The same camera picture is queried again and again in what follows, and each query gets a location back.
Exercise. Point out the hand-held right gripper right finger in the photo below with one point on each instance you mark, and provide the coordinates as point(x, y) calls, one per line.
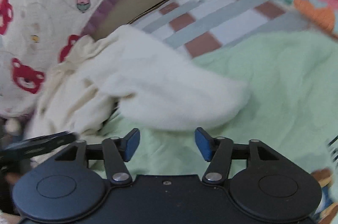
point(202, 144)

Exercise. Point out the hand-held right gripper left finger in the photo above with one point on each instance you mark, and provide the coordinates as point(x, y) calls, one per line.
point(132, 144)

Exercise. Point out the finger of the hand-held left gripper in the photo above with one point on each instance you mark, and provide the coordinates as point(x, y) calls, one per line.
point(39, 144)

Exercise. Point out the cream cloth garment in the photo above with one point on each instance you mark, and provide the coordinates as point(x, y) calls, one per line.
point(68, 97)

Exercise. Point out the white fleece garment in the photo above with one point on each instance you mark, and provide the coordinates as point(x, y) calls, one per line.
point(163, 86)

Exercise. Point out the light green blanket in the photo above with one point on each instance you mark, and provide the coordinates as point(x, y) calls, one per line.
point(277, 81)

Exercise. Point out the checked bed sheet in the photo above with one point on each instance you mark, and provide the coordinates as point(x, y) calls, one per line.
point(184, 20)

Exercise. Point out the bear print quilt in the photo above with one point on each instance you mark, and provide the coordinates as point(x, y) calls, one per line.
point(52, 2)

